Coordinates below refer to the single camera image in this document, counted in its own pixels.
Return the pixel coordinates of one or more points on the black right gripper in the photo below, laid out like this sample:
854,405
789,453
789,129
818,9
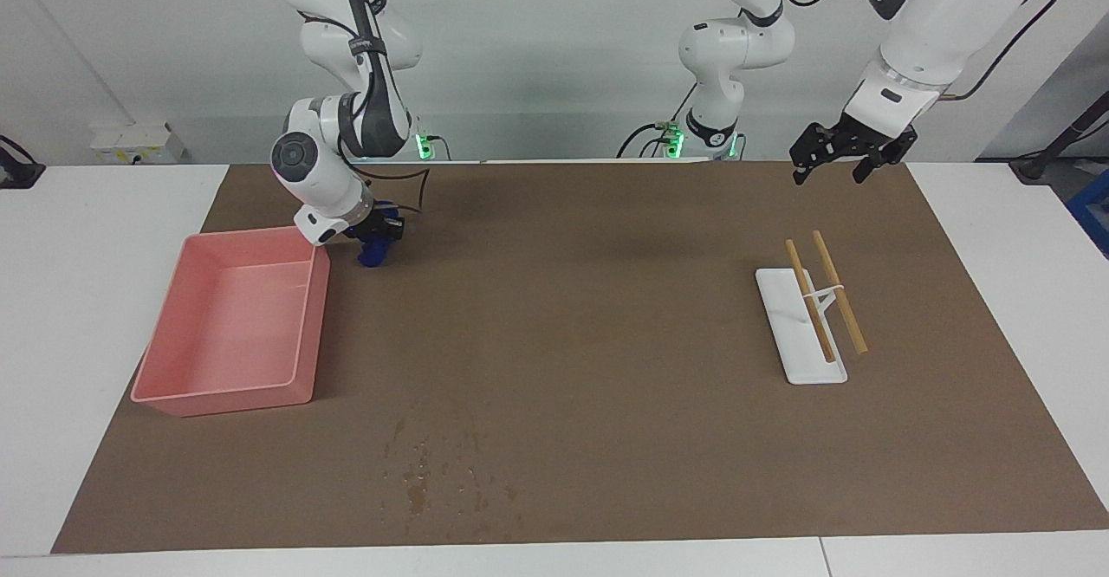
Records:
377,226

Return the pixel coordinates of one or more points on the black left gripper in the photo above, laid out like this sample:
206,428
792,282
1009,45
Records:
871,139

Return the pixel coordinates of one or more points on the blue cloth towel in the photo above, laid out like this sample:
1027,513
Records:
374,254

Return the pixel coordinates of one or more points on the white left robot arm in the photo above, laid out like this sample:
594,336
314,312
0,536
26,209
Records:
936,22

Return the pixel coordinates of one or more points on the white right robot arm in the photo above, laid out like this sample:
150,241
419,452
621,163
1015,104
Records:
329,40

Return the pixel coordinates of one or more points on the white towel rack base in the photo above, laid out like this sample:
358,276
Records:
793,334

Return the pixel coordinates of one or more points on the scattered water droplets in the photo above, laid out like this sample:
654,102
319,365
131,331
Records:
418,495

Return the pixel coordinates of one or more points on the wooden dowel rod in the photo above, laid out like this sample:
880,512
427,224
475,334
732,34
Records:
804,287
845,308

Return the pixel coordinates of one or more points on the pink plastic bin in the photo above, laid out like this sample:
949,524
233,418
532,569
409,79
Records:
234,326

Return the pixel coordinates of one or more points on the brown table mat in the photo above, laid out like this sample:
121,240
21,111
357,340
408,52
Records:
563,343

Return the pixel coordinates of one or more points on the black stand pole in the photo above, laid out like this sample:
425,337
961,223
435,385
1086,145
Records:
1061,139

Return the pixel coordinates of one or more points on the blue crate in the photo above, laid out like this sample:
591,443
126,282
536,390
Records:
1093,213

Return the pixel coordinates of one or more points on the white wall power box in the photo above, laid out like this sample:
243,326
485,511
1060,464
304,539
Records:
134,144

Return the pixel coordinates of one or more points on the black clamp mount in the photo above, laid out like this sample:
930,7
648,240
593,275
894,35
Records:
17,174

